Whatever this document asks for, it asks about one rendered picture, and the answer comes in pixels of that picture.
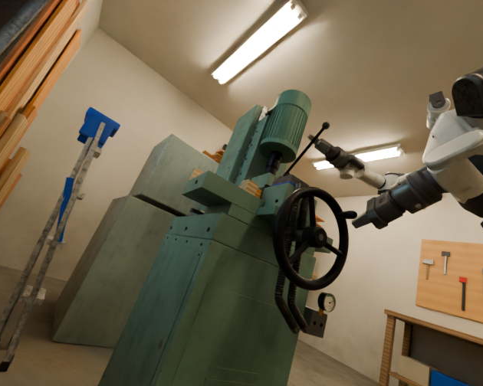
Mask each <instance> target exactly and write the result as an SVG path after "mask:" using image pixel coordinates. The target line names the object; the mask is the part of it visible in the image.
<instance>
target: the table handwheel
mask: <svg viewBox="0 0 483 386"><path fill-rule="evenodd" d="M307 196H308V203H309V211H310V226H308V227H305V229H303V230H302V231H300V230H294V236H293V238H292V239H293V240H292V241H295V242H303V244H302V245H301V246H300V247H299V248H298V249H297V250H296V251H295V252H294V253H293V254H292V255H291V256H290V257H289V258H287V255H286V252H285V249H284V240H285V239H284V238H285V235H286V230H285V229H284V226H285V222H286V219H287V216H288V213H289V211H290V210H291V208H292V207H293V206H294V204H295V203H296V202H297V201H299V200H300V199H302V198H304V197H307ZM314 197H317V198H319V199H321V200H323V201H324V202H325V203H326V204H327V205H328V206H329V207H330V209H331V211H332V212H333V214H334V216H335V218H336V221H337V226H338V230H339V248H338V249H337V248H335V247H333V246H332V245H330V244H329V243H327V233H326V231H325V230H324V229H323V228H322V227H316V226H317V222H316V215H315V207H314ZM339 212H342V209H341V207H340V206H339V204H338V203H337V201H336V200H335V199H334V197H332V196H331V195H330V194H329V193H328V192H326V191H325V190H323V189H321V188H316V187H303V188H299V189H298V190H296V191H293V192H292V193H291V194H289V195H288V196H287V197H286V198H285V200H284V201H283V203H282V204H281V206H280V207H279V209H278V212H277V215H276V218H275V220H274V228H273V231H272V238H273V246H274V253H275V256H276V260H277V262H278V265H279V267H280V268H281V271H282V272H283V274H284V275H285V276H286V277H287V278H288V279H289V280H290V281H291V282H292V283H293V284H294V285H295V286H298V287H299V288H301V289H303V290H321V289H323V288H325V287H327V286H329V285H330V284H331V283H332V282H333V281H334V280H335V279H336V278H337V277H338V276H339V275H340V273H341V271H342V269H343V267H344V264H345V262H346V259H347V254H348V249H349V232H348V226H347V221H346V219H343V218H338V217H337V213H339ZM309 247H315V248H322V247H326V248H327V249H328V250H330V251H331V252H333V253H334V254H336V255H337V257H336V260H335V261H334V264H333V266H332V267H331V268H330V270H329V271H328V272H327V273H326V274H325V275H324V276H322V277H321V278H319V279H316V280H308V279H305V278H303V277H302V276H300V275H299V274H298V273H296V271H295V270H294V269H293V268H292V266H291V264H292V263H293V262H294V261H295V260H296V259H297V258H298V257H299V256H300V255H301V254H302V253H303V252H304V251H305V250H306V249H307V248H309Z"/></svg>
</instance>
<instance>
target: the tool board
mask: <svg viewBox="0 0 483 386"><path fill-rule="evenodd" d="M416 305H417V306H422V307H425V308H428V309H434V310H436V311H440V312H445V313H448V314H451V315H454V316H459V317H462V318H466V319H470V320H474V321H477V322H482V323H483V244H476V243H465V242H455V241H445V240H426V239H422V243H421V251H420V260H419V275H418V284H417V293H416Z"/></svg>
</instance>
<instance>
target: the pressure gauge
mask: <svg viewBox="0 0 483 386"><path fill-rule="evenodd" d="M332 301H333V302H332ZM317 302H318V306H319V311H318V312H319V315H320V316H322V315H323V312H324V311H327V312H332V311H333V310H334V308H335V305H336V299H335V297H334V295H333V294H332V293H326V292H322V293H321V294H320V295H319V296H318V300H317ZM329 302H330V304H329Z"/></svg>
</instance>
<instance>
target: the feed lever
mask: <svg viewBox="0 0 483 386"><path fill-rule="evenodd" d="M329 127H330V124H329V123H328V122H324V123H323V124H322V129H321V130H320V131H319V133H318V134H317V135H316V136H315V137H314V138H313V139H312V141H311V142H310V143H309V144H308V146H307V147H306V148H305V149H304V151H303V152H302V153H301V154H300V155H299V156H298V157H297V159H296V160H295V161H294V163H293V164H292V165H291V167H290V168H289V169H288V170H287V171H286V172H289V171H290V170H292V168H293V167H294V166H295V165H296V164H297V162H298V161H299V160H300V159H301V157H302V156H303V155H304V153H305V152H306V151H307V150H308V149H309V148H310V147H311V145H312V144H313V143H314V142H315V140H316V139H317V138H318V137H319V135H320V134H321V133H322V132H323V131H324V130H325V129H328V128H329Z"/></svg>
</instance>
